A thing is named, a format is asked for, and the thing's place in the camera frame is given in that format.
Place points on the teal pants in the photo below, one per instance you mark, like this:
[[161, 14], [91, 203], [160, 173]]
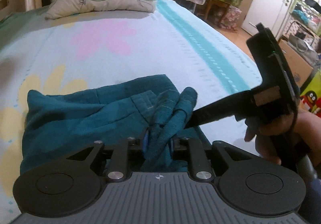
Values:
[[57, 125]]

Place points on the cream leaf-print pillow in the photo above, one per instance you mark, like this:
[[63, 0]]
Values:
[[62, 8]]

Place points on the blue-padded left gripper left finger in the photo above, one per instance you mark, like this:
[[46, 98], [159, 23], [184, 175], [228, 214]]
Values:
[[145, 138]]

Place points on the floral light blue bedsheet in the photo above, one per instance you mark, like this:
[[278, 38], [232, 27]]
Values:
[[92, 50]]

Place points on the cardboard box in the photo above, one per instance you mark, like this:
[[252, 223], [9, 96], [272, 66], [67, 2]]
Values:
[[300, 69]]

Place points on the wooden side table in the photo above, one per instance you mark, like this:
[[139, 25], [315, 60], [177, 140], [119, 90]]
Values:
[[216, 4]]

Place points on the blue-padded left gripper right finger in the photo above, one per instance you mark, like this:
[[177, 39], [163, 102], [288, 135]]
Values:
[[174, 146]]

